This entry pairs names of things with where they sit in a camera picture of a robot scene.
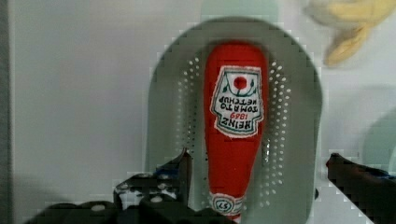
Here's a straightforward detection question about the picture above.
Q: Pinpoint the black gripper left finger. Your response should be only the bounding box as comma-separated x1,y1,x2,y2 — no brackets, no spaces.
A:
26,150,236,224

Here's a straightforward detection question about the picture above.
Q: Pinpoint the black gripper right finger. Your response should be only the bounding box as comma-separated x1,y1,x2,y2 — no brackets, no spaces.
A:
326,153,396,224

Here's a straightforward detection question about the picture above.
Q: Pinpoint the red felt ketchup bottle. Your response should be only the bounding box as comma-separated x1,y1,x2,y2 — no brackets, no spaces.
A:
204,41,268,223

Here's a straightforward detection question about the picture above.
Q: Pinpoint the sage green strainer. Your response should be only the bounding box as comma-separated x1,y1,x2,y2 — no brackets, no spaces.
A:
145,18,322,224

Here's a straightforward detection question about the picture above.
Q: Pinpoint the pale green bowl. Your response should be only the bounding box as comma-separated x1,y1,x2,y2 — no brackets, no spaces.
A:
362,110,396,175

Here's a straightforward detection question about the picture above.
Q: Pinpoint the yellow banana toy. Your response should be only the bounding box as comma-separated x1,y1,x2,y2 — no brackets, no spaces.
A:
304,0,395,66

